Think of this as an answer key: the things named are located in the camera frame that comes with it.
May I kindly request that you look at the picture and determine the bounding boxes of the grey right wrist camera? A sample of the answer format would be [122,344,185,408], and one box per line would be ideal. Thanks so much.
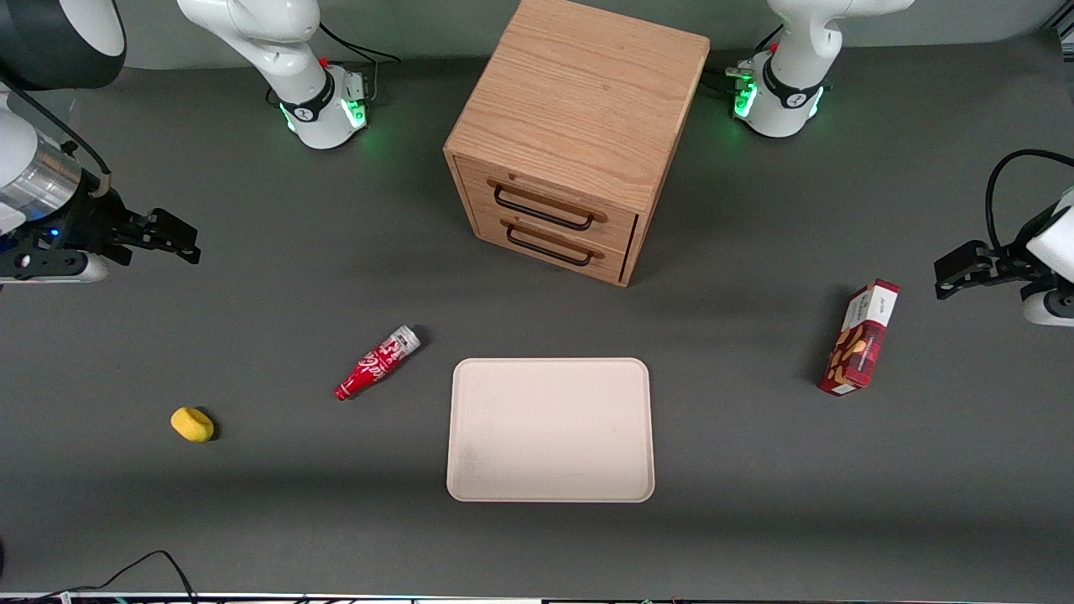
[0,250,111,285]

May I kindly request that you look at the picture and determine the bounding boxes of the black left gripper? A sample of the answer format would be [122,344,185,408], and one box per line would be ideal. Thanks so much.
[934,206,1061,301]

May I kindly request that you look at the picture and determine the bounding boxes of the yellow lemon-shaped object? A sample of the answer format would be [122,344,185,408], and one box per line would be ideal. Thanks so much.
[170,407,216,443]

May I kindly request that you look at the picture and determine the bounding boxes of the black left arm base cable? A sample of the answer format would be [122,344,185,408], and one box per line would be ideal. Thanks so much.
[703,25,786,95]

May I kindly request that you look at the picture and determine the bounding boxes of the black cable at table edge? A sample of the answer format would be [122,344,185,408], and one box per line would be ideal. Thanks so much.
[34,549,199,604]

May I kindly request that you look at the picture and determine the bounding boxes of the wooden drawer with long handle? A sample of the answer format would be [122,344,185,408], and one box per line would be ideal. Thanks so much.
[457,157,640,255]

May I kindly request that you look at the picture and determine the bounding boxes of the black arm base cable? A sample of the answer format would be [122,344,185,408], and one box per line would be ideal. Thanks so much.
[703,25,786,95]
[317,20,403,103]

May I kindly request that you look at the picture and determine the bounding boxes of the red coke bottle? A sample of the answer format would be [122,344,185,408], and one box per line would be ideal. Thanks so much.
[334,325,421,402]

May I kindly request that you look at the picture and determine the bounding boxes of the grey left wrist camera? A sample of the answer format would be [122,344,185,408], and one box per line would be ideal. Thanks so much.
[1021,284,1074,329]

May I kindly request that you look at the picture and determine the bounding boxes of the short black drawer handle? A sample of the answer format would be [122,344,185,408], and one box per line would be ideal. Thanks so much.
[505,224,595,268]

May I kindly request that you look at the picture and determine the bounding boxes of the red snack box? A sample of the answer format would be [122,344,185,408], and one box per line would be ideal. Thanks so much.
[818,279,901,398]

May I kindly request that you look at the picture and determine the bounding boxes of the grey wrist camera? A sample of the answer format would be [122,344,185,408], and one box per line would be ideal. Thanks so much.
[0,250,111,285]
[1021,284,1074,329]

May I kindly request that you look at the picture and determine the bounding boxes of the wooden two-drawer cabinet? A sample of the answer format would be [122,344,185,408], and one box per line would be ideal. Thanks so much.
[442,0,712,289]

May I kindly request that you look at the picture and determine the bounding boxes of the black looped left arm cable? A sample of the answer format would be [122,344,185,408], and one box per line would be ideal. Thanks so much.
[985,148,1074,253]

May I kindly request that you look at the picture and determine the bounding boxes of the beige rectangular tray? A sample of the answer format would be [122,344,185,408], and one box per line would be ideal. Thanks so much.
[446,357,656,504]

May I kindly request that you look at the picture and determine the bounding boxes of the long black drawer handle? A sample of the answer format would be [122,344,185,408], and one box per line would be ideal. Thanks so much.
[493,185,596,232]

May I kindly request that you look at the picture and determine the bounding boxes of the black cable along right arm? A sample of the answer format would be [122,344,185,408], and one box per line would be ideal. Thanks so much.
[0,77,112,199]

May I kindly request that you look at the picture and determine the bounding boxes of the black right arm base cable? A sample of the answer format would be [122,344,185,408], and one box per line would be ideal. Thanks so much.
[317,20,403,103]

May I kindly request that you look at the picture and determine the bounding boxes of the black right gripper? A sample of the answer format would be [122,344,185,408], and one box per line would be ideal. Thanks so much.
[0,191,203,268]

